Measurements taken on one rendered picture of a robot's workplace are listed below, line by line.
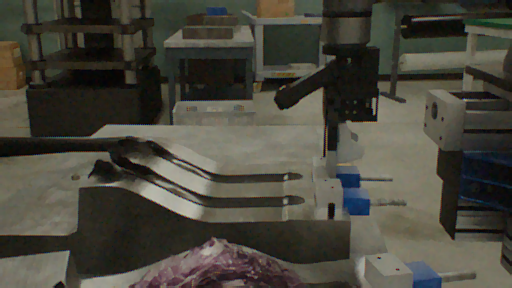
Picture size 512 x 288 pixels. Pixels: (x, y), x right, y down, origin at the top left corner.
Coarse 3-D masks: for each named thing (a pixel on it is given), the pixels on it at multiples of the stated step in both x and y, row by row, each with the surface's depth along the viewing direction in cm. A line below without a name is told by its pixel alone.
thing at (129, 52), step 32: (32, 0) 438; (64, 0) 537; (96, 0) 557; (128, 0) 439; (32, 32) 441; (96, 32) 442; (128, 32) 443; (32, 64) 447; (64, 64) 448; (96, 64) 449; (128, 64) 449; (32, 96) 451; (64, 96) 452; (96, 96) 453; (128, 96) 454; (160, 96) 566; (32, 128) 459; (64, 128) 459; (96, 128) 460
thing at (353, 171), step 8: (312, 160) 93; (320, 160) 92; (312, 168) 92; (320, 168) 89; (336, 168) 91; (344, 168) 92; (352, 168) 92; (312, 176) 92; (320, 176) 89; (328, 176) 89; (336, 176) 89; (344, 176) 89; (352, 176) 89; (360, 176) 90; (368, 176) 91; (376, 176) 91; (384, 176) 91; (392, 176) 91; (344, 184) 90; (352, 184) 90
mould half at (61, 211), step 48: (48, 192) 94; (96, 192) 76; (144, 192) 76; (240, 192) 87; (288, 192) 85; (0, 240) 79; (48, 240) 78; (96, 240) 78; (144, 240) 77; (192, 240) 77; (240, 240) 76; (288, 240) 76; (336, 240) 75
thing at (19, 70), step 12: (0, 48) 661; (12, 48) 667; (0, 60) 665; (12, 60) 665; (0, 72) 668; (12, 72) 668; (24, 72) 694; (0, 84) 672; (12, 84) 672; (24, 84) 696
